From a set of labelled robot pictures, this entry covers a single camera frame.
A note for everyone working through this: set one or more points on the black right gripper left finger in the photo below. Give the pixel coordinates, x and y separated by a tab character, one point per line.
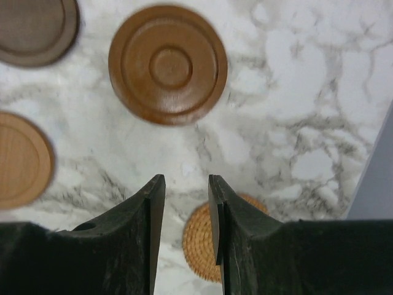
114	253

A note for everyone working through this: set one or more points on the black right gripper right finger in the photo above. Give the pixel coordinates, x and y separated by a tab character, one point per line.
258	254

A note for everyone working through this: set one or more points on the woven rattan coaster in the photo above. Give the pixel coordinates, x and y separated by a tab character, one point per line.
198	247

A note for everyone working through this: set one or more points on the light brown wooden coaster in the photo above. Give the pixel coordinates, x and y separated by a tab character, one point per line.
27	161

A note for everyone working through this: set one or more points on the brown ringed wooden saucer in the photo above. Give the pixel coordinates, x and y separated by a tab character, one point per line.
167	65

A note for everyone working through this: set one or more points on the dark brown wooden coaster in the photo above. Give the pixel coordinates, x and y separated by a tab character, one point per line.
37	33

